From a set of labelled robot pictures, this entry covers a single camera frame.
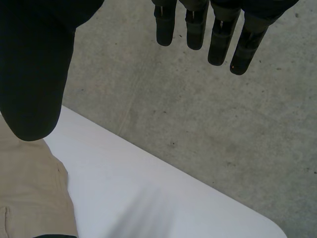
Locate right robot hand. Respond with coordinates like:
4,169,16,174
0,0,300,142

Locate beige shorts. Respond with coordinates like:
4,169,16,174
0,112,79,238

